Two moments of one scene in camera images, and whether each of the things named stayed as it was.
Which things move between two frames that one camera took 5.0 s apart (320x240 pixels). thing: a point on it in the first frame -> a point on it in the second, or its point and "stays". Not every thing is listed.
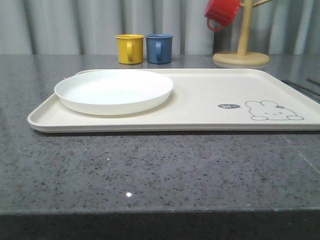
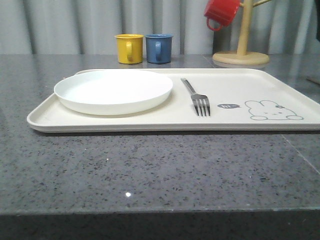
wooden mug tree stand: x=242 y=57 stays
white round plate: x=113 y=92 stays
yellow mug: x=130 y=47 stays
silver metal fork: x=297 y=85 -> x=198 y=99
